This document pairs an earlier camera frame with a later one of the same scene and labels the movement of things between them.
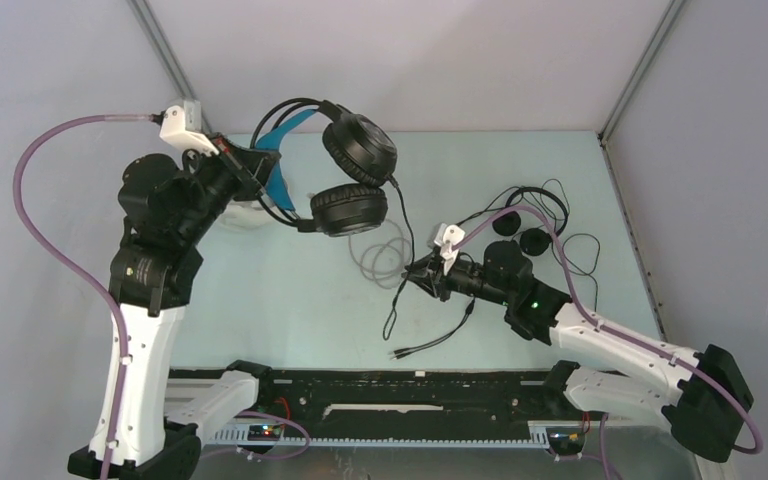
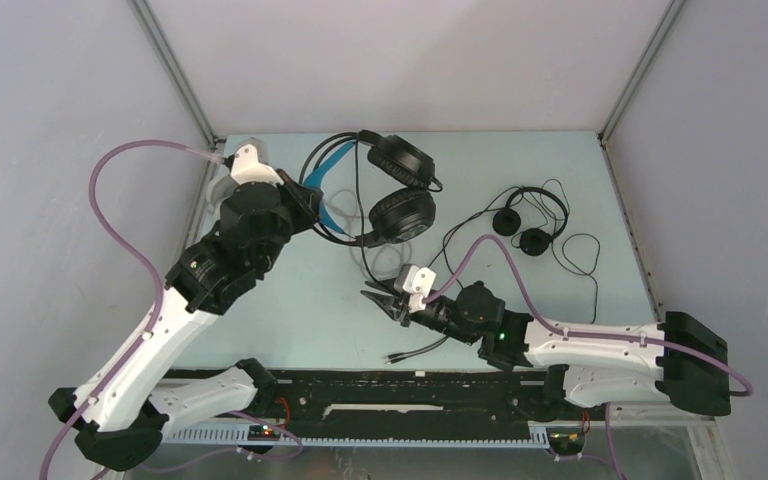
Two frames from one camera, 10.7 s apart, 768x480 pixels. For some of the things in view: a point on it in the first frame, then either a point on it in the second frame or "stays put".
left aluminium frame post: (165, 53) stays put
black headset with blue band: (335, 167) -> (403, 209)
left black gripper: (249, 168) -> (306, 200)
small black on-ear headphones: (534, 242) stays put
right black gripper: (429, 276) -> (392, 304)
